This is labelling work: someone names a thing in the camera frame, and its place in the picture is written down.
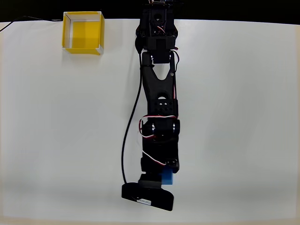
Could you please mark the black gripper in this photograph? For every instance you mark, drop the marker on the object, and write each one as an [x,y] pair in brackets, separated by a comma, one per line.
[156,167]

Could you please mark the blue block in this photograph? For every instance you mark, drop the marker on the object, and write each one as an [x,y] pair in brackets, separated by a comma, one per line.
[168,178]

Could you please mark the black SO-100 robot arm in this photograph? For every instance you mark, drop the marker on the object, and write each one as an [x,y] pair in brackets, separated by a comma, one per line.
[159,82]

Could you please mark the yellow open box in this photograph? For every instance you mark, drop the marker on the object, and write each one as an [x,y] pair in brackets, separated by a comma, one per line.
[85,32]

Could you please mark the black bar-shaped webcam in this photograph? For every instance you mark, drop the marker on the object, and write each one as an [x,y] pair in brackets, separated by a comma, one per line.
[150,194]

